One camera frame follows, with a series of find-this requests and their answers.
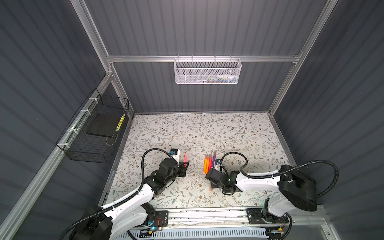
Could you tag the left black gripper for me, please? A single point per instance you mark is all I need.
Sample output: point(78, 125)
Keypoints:
point(182, 169)

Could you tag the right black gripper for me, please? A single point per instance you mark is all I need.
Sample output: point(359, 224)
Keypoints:
point(213, 186)

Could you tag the orange marker pen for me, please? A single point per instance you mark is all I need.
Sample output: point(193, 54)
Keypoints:
point(205, 165)

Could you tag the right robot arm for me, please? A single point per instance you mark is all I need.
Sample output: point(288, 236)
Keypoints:
point(292, 188)

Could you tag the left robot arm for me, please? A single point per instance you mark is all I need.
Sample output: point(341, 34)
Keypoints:
point(132, 201)

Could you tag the yellow marker in basket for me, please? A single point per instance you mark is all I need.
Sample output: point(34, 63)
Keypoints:
point(120, 122)

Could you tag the black pad in basket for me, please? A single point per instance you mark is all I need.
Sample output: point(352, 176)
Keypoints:
point(103, 125)

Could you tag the items in white basket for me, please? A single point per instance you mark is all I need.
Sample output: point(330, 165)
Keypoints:
point(231, 79)

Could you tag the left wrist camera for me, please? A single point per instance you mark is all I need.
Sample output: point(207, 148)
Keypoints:
point(175, 154)

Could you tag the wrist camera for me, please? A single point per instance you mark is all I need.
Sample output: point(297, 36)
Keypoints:
point(218, 164)
point(175, 154)

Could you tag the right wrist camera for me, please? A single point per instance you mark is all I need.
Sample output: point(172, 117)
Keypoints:
point(218, 164)

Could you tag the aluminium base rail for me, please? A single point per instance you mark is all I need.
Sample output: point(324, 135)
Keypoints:
point(167, 219)

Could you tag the white wire mesh basket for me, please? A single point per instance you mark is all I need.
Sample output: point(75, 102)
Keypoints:
point(190, 71)

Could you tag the black wire basket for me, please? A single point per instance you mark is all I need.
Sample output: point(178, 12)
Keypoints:
point(79, 146)

